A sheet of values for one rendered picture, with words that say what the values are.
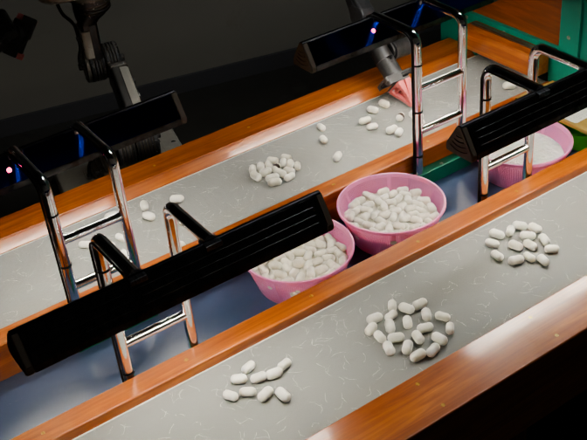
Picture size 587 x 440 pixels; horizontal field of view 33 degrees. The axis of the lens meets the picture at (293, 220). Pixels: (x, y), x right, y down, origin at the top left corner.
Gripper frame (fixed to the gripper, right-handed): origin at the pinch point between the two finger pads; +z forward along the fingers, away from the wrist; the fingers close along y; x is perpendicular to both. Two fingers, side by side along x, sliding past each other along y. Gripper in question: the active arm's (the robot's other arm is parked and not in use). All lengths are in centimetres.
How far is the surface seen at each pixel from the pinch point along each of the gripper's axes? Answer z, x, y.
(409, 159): 18.1, -15.0, -20.0
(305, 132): -6.0, 7.5, -30.4
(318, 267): 35, -27, -64
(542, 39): 2.5, -18.3, 37.8
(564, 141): 33.2, -26.1, 17.6
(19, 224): -12, 11, -112
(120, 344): 34, -39, -116
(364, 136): 4.1, -1.1, -19.6
